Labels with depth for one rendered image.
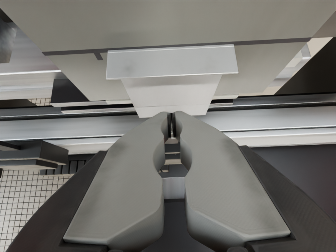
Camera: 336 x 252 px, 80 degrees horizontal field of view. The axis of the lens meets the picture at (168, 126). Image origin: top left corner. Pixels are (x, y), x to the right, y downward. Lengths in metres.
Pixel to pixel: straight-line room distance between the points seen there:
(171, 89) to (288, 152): 0.67
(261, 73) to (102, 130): 0.38
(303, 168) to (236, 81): 0.66
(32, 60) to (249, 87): 0.23
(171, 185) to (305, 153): 0.68
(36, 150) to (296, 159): 0.76
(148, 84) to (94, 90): 0.05
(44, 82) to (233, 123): 0.37
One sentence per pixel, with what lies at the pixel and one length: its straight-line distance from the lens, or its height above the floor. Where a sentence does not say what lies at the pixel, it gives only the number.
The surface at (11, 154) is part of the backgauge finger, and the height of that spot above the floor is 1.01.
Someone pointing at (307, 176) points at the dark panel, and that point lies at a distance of 0.84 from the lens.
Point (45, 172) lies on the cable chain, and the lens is 0.69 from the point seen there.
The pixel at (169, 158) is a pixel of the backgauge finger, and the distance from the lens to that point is 0.41.
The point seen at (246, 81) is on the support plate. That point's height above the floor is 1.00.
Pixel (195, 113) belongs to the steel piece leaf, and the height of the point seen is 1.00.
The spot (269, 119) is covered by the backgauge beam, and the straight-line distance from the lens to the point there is 0.52.
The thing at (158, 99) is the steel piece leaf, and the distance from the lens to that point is 0.21.
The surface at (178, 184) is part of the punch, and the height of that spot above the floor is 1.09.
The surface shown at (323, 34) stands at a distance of 0.41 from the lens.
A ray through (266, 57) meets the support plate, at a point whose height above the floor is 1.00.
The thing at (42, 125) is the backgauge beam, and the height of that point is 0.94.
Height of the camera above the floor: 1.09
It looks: 18 degrees down
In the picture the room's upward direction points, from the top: 178 degrees clockwise
